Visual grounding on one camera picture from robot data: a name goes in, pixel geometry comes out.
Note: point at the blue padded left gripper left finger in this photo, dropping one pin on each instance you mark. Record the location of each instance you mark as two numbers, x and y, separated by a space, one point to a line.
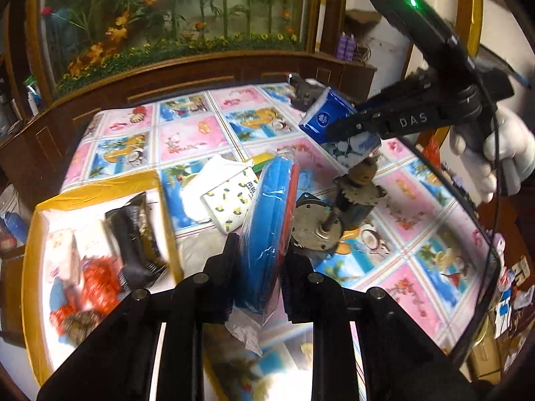
220 290

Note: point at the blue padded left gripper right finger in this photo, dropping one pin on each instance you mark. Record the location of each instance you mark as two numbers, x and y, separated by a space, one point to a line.
297 289

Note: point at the blue red sponge pack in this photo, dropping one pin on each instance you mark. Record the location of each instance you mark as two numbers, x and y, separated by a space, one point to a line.
265 234

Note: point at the lemon print tissue pack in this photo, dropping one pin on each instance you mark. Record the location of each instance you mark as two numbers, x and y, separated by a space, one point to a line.
229 202

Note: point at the black gold snack bag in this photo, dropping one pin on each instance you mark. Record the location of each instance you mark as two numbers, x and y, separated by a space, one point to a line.
142 263

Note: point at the white cloth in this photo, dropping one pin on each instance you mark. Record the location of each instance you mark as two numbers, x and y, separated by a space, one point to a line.
215 172

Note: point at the blue tissue pack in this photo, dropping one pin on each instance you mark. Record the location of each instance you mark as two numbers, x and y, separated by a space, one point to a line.
329 123

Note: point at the brown knitted scrubber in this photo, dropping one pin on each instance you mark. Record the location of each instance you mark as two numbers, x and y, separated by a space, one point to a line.
78 326

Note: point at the striped colourful sponge pack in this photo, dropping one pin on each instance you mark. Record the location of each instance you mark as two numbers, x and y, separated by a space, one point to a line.
258 162

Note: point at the white gloved right hand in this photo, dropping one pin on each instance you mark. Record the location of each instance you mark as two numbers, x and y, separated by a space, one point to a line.
516 141

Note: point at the black motor with shaft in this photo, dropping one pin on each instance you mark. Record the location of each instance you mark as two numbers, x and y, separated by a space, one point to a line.
316 229

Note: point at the black motor with sawtooth disc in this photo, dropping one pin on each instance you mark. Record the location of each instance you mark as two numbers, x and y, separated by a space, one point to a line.
357 194

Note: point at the colourful patterned tablecloth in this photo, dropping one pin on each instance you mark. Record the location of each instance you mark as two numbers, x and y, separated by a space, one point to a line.
422 243

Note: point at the purple bottles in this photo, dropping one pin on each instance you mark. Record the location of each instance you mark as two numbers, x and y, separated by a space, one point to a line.
345 47

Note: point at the yellow cardboard tray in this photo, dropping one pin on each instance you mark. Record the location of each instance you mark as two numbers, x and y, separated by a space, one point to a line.
65 231

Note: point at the black star-shaped bracket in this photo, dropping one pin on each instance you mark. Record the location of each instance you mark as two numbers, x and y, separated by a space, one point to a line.
305 93

